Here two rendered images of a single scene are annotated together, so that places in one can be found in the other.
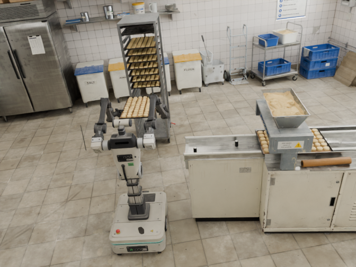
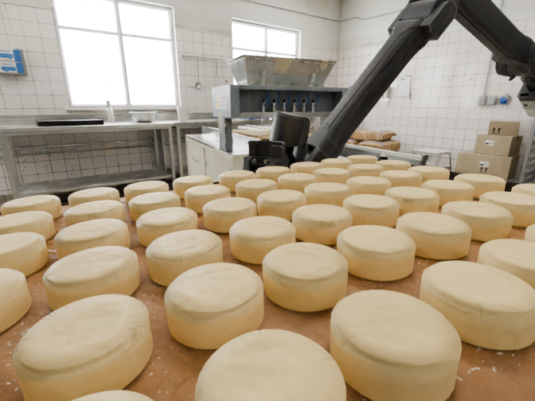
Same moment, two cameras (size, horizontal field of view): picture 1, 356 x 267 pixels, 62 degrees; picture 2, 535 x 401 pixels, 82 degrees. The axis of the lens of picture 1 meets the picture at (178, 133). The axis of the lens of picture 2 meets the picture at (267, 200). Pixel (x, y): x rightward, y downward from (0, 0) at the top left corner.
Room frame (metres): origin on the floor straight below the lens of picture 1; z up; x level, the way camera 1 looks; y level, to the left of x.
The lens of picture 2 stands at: (3.34, 0.63, 1.08)
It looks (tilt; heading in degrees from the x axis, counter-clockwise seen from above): 17 degrees down; 239
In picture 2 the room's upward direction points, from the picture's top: straight up
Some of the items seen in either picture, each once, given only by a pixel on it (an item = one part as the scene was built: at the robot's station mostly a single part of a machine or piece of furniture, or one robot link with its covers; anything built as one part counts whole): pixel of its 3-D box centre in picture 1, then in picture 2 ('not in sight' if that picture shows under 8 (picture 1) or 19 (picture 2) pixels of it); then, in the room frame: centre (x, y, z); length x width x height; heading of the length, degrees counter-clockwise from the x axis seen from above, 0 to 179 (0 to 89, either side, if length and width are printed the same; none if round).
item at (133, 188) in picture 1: (135, 196); not in sight; (2.21, 0.47, 0.48); 0.11 x 0.11 x 0.40; 86
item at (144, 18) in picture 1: (148, 81); not in sight; (4.15, 0.36, 0.93); 0.64 x 0.51 x 1.78; 177
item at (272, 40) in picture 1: (268, 39); not in sight; (5.97, -1.98, 0.87); 0.40 x 0.30 x 0.16; 9
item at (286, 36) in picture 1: (284, 36); not in sight; (6.07, -2.35, 0.89); 0.44 x 0.36 x 0.20; 14
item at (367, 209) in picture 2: not in sight; (369, 211); (3.12, 0.45, 0.99); 0.05 x 0.05 x 0.02
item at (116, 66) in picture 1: (125, 79); not in sight; (5.86, 0.97, 0.38); 0.64 x 0.54 x 0.77; 6
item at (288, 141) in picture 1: (279, 131); (280, 118); (2.30, -0.93, 1.01); 0.72 x 0.33 x 0.34; 174
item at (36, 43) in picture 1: (36, 45); not in sight; (5.19, 2.24, 1.39); 0.22 x 0.03 x 0.31; 95
